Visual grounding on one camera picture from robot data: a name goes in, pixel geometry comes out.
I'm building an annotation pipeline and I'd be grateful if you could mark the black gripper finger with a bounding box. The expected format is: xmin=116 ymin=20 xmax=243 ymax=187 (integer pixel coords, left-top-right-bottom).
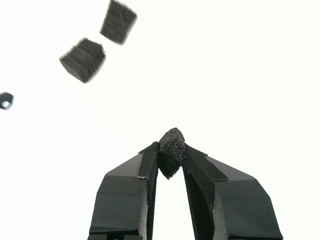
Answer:
xmin=87 ymin=141 xmax=160 ymax=240
xmin=181 ymin=143 xmax=284 ymax=240

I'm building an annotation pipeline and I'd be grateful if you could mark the black foam cube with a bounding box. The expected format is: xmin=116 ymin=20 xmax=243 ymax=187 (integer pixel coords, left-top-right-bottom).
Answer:
xmin=157 ymin=127 xmax=188 ymax=181
xmin=58 ymin=37 xmax=107 ymax=85
xmin=99 ymin=0 xmax=138 ymax=46

